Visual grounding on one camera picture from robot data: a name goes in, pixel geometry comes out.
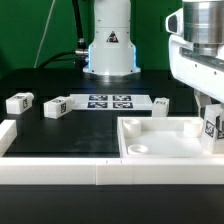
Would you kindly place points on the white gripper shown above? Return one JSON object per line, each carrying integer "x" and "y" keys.
{"x": 205, "y": 74}

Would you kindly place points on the white square table top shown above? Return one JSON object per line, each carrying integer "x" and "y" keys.
{"x": 162, "y": 137}

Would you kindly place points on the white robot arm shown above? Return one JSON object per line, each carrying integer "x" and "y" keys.
{"x": 196, "y": 46}

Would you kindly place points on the white marker base sheet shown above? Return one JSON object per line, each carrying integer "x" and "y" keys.
{"x": 111, "y": 102}

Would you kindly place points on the white U-shaped fence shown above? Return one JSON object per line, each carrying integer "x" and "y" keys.
{"x": 103, "y": 171}

